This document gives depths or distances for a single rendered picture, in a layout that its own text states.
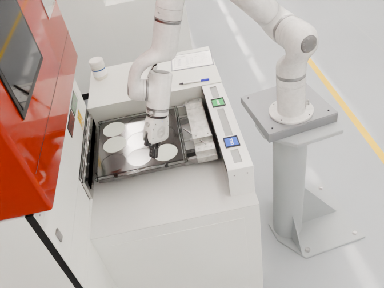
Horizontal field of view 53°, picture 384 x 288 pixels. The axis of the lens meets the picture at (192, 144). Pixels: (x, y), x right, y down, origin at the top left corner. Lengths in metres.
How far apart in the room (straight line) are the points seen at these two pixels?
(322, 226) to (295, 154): 0.69
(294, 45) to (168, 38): 0.45
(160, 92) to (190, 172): 0.38
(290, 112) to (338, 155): 1.18
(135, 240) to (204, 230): 0.26
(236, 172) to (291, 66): 0.47
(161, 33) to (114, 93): 0.64
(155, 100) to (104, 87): 0.59
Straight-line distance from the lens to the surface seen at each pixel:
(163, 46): 1.30
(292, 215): 2.15
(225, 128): 1.53
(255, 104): 1.79
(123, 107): 1.80
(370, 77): 3.57
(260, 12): 1.40
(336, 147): 2.85
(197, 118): 1.72
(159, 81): 1.36
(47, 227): 1.13
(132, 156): 1.58
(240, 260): 1.70
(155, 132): 1.42
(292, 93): 1.62
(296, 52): 1.46
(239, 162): 1.38
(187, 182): 1.53
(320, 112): 1.73
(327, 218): 2.42
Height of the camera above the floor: 1.94
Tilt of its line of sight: 42 degrees down
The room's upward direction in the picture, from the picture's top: 11 degrees counter-clockwise
